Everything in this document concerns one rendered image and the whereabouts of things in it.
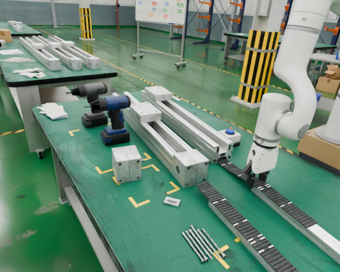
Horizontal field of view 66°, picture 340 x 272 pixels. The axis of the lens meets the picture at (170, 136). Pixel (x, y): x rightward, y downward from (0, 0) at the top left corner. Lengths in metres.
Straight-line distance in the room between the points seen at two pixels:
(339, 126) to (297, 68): 0.54
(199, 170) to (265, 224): 0.28
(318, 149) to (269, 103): 0.55
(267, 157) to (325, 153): 0.44
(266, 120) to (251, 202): 0.29
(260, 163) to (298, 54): 0.35
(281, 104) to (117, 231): 0.60
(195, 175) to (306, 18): 0.58
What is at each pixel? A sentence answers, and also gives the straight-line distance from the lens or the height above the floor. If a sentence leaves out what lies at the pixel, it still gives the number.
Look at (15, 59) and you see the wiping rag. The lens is 3.10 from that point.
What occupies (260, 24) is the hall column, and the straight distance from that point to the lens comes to 4.39.
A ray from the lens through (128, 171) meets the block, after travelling 0.95.
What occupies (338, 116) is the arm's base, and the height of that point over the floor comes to 0.98.
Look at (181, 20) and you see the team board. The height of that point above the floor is 1.05.
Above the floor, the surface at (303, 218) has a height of 0.81.
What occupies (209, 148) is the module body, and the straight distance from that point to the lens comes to 1.10.
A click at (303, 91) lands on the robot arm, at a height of 1.18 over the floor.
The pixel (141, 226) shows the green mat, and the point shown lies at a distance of 0.81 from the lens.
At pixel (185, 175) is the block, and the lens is 0.92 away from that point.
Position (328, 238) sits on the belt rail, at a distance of 0.89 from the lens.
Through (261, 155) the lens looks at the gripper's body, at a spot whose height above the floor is 0.95.
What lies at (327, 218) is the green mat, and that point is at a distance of 1.01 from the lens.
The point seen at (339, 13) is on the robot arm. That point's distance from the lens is 1.07.
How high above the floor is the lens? 1.37
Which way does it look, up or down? 27 degrees down
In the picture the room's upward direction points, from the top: 3 degrees clockwise
